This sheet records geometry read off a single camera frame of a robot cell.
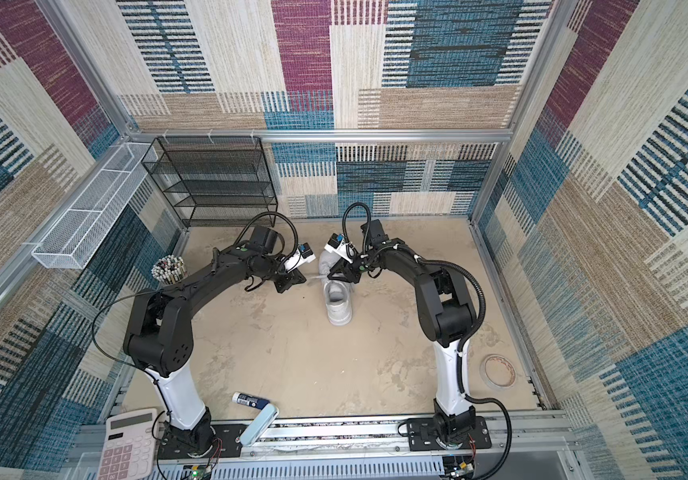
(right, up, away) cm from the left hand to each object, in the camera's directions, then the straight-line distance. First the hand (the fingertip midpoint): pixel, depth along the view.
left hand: (302, 273), depth 92 cm
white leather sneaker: (+11, -6, 0) cm, 13 cm away
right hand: (+10, 0, +2) cm, 10 cm away
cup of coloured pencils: (-36, +2, -8) cm, 37 cm away
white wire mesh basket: (-51, +10, -20) cm, 56 cm away
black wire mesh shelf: (-34, +32, +18) cm, 50 cm away
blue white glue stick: (-11, -31, -14) cm, 36 cm away
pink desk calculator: (-38, -39, -20) cm, 58 cm away
